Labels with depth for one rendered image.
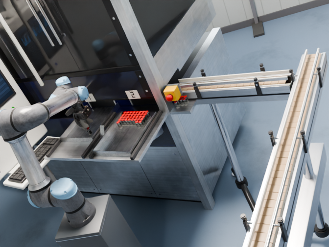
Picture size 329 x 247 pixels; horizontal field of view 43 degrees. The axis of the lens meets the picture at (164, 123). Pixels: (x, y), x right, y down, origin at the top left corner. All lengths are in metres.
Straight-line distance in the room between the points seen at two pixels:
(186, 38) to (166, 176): 0.94
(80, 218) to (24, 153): 0.42
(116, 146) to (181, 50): 0.73
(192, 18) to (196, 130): 0.73
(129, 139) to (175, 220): 0.90
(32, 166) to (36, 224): 1.67
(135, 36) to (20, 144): 0.79
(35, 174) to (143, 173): 1.05
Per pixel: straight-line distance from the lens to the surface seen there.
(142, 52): 2.26
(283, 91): 2.27
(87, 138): 2.53
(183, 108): 2.43
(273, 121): 3.55
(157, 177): 2.95
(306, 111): 2.04
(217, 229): 2.89
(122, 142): 2.38
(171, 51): 2.52
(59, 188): 2.09
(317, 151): 2.39
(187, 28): 2.73
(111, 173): 3.17
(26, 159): 2.10
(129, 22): 2.20
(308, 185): 2.23
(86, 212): 2.16
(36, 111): 1.98
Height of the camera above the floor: 2.17
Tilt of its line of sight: 33 degrees down
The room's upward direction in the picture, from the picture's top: 25 degrees counter-clockwise
